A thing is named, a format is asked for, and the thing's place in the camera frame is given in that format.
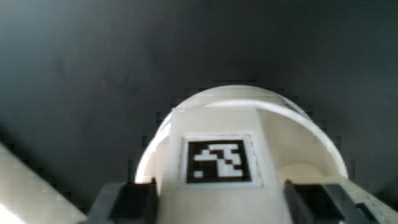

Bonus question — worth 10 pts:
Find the white round stool seat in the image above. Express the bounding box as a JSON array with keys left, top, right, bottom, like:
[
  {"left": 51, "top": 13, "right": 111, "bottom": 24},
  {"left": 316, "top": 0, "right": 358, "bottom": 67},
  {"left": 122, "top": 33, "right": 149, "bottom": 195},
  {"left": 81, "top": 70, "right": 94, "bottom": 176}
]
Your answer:
[{"left": 133, "top": 85, "right": 348, "bottom": 188}]

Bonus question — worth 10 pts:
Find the white stool leg with tag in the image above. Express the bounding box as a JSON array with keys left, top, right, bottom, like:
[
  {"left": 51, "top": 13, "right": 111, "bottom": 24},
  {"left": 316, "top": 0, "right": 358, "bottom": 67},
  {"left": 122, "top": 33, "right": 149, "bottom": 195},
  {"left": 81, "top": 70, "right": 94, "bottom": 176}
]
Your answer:
[{"left": 156, "top": 107, "right": 291, "bottom": 224}]

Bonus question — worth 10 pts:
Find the white front fence bar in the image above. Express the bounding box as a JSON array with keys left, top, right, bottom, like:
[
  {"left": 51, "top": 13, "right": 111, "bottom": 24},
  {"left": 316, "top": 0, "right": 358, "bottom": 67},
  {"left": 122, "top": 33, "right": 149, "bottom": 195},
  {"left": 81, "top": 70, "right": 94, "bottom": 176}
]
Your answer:
[{"left": 0, "top": 144, "right": 87, "bottom": 224}]

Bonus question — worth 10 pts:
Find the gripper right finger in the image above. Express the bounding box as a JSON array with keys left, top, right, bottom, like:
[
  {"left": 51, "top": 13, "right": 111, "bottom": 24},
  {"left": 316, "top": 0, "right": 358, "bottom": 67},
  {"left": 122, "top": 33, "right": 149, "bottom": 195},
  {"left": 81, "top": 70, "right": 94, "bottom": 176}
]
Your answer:
[{"left": 284, "top": 181, "right": 380, "bottom": 224}]

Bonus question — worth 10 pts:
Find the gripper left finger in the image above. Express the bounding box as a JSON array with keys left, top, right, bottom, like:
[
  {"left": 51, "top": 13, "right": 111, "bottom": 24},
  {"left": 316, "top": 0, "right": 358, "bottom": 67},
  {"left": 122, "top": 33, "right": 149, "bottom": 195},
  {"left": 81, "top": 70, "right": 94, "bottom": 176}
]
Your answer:
[{"left": 85, "top": 182, "right": 158, "bottom": 224}]

